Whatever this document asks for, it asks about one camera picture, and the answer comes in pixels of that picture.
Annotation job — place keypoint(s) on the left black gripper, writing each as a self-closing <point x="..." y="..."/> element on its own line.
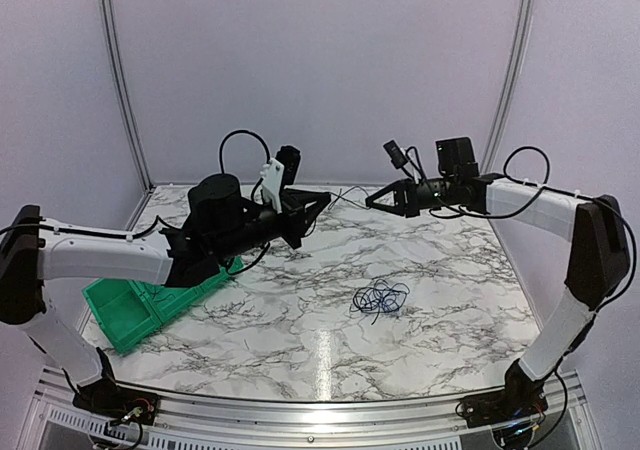
<point x="298" y="221"/>

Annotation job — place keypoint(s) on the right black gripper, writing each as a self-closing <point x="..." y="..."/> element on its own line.
<point x="412" y="209"/>

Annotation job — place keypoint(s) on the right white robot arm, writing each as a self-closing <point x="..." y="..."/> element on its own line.
<point x="600" y="269"/>

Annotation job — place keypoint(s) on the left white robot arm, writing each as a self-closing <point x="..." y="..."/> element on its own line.
<point x="221" y="225"/>

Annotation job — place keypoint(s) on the green three-compartment plastic bin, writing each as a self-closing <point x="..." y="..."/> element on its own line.
<point x="129" y="311"/>

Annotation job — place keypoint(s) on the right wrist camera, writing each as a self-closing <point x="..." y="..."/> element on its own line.
<point x="400" y="161"/>

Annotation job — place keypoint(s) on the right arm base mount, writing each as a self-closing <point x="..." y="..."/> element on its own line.
<point x="492" y="408"/>

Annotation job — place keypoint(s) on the right aluminium frame post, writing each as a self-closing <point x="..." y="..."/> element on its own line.
<point x="513" y="69"/>

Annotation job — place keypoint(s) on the aluminium frame post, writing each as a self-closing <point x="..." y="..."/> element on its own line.
<point x="513" y="69"/>
<point x="122" y="93"/>

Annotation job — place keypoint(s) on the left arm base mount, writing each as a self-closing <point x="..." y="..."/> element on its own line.
<point x="117" y="402"/>

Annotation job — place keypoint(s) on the left aluminium frame post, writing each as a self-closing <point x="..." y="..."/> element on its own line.
<point x="122" y="93"/>

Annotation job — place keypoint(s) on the front aluminium rail base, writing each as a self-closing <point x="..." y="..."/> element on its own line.
<point x="191" y="421"/>

